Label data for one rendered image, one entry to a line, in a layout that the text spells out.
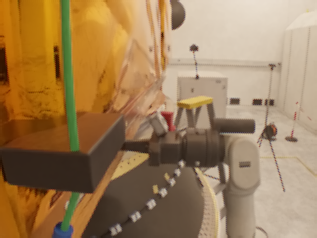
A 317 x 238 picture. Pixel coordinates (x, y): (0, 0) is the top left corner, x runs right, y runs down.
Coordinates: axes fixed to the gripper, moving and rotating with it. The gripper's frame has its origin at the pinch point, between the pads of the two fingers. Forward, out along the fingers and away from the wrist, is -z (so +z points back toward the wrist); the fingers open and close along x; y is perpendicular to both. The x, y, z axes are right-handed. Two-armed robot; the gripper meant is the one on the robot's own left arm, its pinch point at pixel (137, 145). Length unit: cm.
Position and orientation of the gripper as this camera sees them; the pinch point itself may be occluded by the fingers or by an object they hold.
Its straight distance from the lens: 54.9
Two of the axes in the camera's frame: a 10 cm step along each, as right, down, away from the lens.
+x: 0.9, -2.8, 9.5
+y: 0.0, -9.6, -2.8
